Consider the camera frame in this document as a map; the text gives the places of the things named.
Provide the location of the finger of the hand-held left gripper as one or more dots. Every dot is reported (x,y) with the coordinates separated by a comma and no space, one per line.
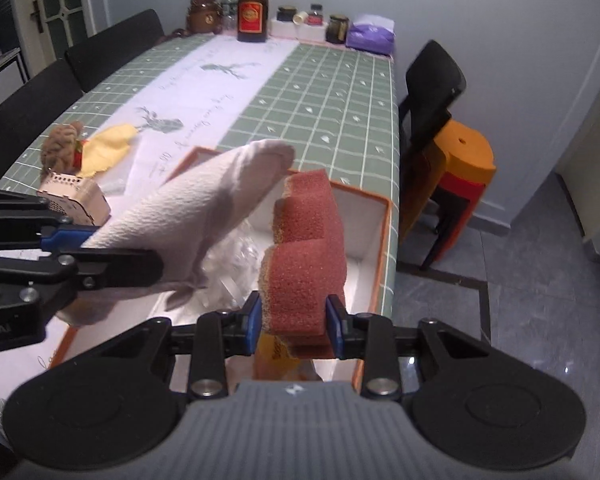
(120,266)
(65,237)

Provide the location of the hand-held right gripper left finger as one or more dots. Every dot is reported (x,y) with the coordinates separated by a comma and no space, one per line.
(254,325)

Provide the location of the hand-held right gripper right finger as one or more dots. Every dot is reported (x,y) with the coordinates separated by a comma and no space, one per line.
(335,330)

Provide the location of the clear plastic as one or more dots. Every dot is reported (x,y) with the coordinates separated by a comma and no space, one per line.
(230,270)

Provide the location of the red sponge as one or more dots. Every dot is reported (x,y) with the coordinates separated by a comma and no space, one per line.
(305,260)

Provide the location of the clear plastic wrapper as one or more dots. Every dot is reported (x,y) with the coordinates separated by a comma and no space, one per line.
(122,180)

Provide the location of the white oval cloth mitt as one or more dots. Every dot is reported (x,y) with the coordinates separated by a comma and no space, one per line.
(180,210)

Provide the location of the brown plush toy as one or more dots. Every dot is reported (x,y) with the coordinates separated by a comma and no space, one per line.
(60,147)

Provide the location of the yellow cloth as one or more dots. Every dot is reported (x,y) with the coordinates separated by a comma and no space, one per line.
(110,147)

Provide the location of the orange cardboard box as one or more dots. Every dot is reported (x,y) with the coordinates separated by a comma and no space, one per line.
(365,230)

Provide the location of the wooden radio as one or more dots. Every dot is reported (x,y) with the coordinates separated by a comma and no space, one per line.
(87,200)

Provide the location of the black chair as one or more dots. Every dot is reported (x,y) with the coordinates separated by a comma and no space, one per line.
(432,85)
(115,50)
(25,120)

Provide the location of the white cabinet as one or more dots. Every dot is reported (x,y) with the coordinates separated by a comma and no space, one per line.
(0,85)

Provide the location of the red plastic stool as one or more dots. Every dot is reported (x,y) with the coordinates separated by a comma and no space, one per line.
(455,200)

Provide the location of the white printed table runner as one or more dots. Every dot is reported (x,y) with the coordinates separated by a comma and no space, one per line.
(205,100)

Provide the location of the green checked tablecloth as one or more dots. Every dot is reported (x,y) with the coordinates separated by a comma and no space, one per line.
(320,110)

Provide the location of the orange plastic stool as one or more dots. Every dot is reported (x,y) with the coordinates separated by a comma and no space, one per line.
(467,152)

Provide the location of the glass panel door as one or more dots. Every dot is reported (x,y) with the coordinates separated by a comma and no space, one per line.
(65,10)

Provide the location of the brown bear-shaped bottle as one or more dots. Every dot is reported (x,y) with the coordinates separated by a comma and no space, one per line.
(205,15)

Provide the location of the clear plastic water bottle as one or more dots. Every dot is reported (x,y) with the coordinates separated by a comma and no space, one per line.
(228,7)

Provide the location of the brown glass bottle red label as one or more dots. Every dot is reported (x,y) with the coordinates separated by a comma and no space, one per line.
(252,15)

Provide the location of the white box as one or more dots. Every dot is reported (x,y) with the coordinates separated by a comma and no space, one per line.
(312,33)
(284,30)

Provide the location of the purple tissue pack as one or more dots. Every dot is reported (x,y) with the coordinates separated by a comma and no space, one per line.
(372,35)

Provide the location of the dark glass jar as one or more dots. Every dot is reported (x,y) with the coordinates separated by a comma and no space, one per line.
(337,30)

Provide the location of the black lidded jar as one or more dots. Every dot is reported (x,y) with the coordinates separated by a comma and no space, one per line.
(286,13)

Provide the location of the small cream roll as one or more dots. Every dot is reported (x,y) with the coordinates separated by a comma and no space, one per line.
(300,19)

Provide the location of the plain cream door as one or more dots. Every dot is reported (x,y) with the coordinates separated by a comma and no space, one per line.
(595,160)

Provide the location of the small jar with red label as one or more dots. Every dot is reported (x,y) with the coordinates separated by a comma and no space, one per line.
(315,15)

